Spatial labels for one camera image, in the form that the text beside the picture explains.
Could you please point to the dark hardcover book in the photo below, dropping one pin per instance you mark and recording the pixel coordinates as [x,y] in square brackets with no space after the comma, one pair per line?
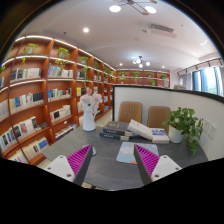
[114,136]
[116,127]

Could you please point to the white vase with flowers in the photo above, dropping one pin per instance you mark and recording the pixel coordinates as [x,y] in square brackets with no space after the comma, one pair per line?
[90,104]

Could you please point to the tan chair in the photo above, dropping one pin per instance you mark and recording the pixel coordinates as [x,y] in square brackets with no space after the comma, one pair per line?
[157,115]
[129,110]

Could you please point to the large orange wooden bookshelf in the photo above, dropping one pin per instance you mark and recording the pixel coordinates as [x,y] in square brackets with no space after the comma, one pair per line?
[41,82]

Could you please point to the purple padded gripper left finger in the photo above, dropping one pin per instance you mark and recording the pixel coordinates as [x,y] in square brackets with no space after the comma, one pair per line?
[73,167]

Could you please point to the dark hardcover book top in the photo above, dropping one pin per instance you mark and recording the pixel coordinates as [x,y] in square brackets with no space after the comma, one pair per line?
[116,127]

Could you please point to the ceiling air conditioner vent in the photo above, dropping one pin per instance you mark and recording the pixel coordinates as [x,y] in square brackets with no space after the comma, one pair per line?
[161,28]

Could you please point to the branched ceiling chandelier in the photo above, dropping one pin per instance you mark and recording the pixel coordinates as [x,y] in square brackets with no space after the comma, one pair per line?
[141,63]

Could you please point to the right tan chair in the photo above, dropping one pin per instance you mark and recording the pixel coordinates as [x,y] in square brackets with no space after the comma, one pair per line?
[157,115]

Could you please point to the white partition wall panel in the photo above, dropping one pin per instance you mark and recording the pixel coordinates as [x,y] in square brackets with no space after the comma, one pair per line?
[207,108]

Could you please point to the potted green plant white pot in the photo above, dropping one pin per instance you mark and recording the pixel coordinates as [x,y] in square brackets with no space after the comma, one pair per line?
[184,122]

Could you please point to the white flat book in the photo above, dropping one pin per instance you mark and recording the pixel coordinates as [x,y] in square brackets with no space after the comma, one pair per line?
[160,136]

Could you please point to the white wall socket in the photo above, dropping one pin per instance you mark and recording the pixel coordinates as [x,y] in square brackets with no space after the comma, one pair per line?
[209,128]

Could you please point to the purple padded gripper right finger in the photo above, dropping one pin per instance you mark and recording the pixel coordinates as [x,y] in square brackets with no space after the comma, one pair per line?
[153,167]

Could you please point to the window with blinds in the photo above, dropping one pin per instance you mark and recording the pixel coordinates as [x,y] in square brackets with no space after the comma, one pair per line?
[207,77]

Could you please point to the near ceiling light fixture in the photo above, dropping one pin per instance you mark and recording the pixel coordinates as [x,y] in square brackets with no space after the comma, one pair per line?
[140,6]

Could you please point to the left tan chair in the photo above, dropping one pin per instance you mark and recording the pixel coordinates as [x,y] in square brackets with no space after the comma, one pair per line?
[129,110]

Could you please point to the dark hardcover book bottom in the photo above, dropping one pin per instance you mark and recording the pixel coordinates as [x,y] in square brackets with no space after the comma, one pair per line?
[114,136]

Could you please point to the white leaning book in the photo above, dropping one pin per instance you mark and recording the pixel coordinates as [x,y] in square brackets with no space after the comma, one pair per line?
[140,129]

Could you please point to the far orange bookshelf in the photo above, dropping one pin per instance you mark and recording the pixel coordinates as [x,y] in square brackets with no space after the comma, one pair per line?
[143,77]

